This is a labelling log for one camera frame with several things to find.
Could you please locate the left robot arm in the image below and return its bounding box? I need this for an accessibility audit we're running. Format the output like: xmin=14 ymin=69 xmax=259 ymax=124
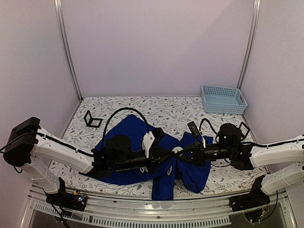
xmin=0 ymin=117 xmax=174 ymax=206

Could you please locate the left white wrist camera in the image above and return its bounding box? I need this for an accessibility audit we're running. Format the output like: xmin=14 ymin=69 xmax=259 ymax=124
xmin=142 ymin=128 xmax=164 ymax=159

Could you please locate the round light blue brooch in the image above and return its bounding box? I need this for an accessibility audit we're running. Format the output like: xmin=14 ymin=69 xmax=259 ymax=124
xmin=172 ymin=147 xmax=183 ymax=154

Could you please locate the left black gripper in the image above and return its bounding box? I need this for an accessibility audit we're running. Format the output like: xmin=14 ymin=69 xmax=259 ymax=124
xmin=113 ymin=149 xmax=174 ymax=177

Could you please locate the blue printed t-shirt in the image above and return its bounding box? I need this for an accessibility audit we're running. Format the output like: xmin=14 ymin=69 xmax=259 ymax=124
xmin=97 ymin=114 xmax=210 ymax=200

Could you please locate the light blue plastic basket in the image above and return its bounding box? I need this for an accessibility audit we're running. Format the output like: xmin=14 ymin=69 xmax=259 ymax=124
xmin=201 ymin=85 xmax=247 ymax=114

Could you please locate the black cable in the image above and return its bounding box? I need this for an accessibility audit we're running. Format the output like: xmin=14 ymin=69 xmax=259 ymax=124
xmin=103 ymin=107 xmax=151 ymax=143
xmin=199 ymin=118 xmax=221 ymax=138

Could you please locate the black brooch box silver brooch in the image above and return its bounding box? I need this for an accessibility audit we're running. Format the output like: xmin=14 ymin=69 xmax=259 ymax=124
xmin=238 ymin=122 xmax=250 ymax=139

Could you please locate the black brooch box yellow brooch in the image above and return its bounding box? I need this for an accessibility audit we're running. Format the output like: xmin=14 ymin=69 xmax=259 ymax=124
xmin=84 ymin=110 xmax=103 ymax=128

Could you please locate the right aluminium frame post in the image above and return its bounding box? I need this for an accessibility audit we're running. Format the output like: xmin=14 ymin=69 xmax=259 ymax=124
xmin=237 ymin=0 xmax=261 ymax=90

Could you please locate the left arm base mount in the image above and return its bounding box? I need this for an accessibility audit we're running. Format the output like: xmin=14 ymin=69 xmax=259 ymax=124
xmin=46 ymin=177 xmax=87 ymax=211

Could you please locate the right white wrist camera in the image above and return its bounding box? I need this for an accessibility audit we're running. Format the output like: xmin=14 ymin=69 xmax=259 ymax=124
xmin=188 ymin=121 xmax=206 ymax=149

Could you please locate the aluminium frame post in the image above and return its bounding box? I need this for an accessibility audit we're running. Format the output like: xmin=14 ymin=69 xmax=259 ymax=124
xmin=54 ymin=0 xmax=83 ymax=102
xmin=237 ymin=0 xmax=261 ymax=90

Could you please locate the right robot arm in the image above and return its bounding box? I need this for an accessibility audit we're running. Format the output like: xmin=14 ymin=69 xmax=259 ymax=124
xmin=174 ymin=123 xmax=304 ymax=207

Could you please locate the floral patterned tablecloth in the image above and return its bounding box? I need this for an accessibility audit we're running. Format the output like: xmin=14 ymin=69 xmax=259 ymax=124
xmin=49 ymin=96 xmax=266 ymax=198

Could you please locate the left aluminium frame post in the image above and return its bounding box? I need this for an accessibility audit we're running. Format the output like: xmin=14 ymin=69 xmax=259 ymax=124
xmin=54 ymin=0 xmax=83 ymax=102

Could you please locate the left black cable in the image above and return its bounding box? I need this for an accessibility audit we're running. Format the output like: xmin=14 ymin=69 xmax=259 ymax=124
xmin=103 ymin=107 xmax=151 ymax=143

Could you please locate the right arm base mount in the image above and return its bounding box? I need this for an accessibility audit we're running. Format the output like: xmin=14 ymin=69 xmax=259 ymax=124
xmin=229 ymin=175 xmax=270 ymax=223

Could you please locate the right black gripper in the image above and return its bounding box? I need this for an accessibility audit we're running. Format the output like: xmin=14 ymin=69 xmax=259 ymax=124
xmin=175 ymin=140 xmax=234 ymax=166

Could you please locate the right black cable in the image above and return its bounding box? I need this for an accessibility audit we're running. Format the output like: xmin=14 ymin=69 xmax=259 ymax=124
xmin=199 ymin=118 xmax=221 ymax=138

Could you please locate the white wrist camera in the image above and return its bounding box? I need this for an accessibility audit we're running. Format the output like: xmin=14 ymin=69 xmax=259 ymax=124
xmin=142 ymin=128 xmax=164 ymax=159
xmin=188 ymin=121 xmax=206 ymax=149

